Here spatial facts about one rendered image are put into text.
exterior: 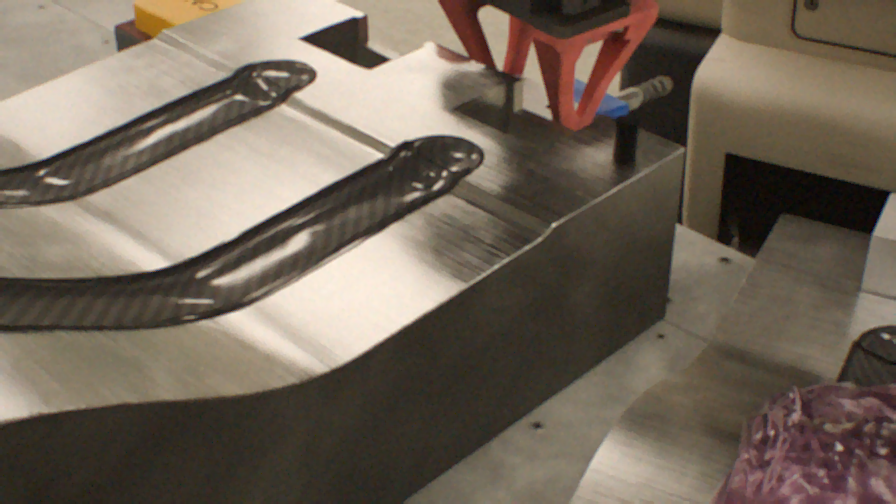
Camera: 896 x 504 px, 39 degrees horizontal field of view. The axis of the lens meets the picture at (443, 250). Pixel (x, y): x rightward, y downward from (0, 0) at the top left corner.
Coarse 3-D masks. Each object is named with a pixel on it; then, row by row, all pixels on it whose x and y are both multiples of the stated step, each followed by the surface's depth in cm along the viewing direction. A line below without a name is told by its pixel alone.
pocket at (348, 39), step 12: (336, 24) 65; (348, 24) 66; (360, 24) 66; (312, 36) 64; (324, 36) 65; (336, 36) 66; (348, 36) 66; (360, 36) 66; (324, 48) 65; (336, 48) 66; (348, 48) 66; (360, 48) 67; (372, 48) 66; (384, 48) 66; (348, 60) 67; (360, 60) 67; (372, 60) 66; (384, 60) 66
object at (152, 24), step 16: (144, 0) 81; (160, 0) 81; (176, 0) 81; (192, 0) 81; (208, 0) 81; (224, 0) 81; (240, 0) 81; (144, 16) 81; (160, 16) 79; (176, 16) 79; (192, 16) 79
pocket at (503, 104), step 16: (480, 96) 58; (496, 96) 59; (512, 96) 60; (464, 112) 58; (480, 112) 59; (496, 112) 60; (512, 112) 60; (528, 112) 60; (496, 128) 60; (512, 128) 61; (528, 128) 60; (544, 128) 59; (560, 128) 59; (528, 144) 60; (544, 144) 60
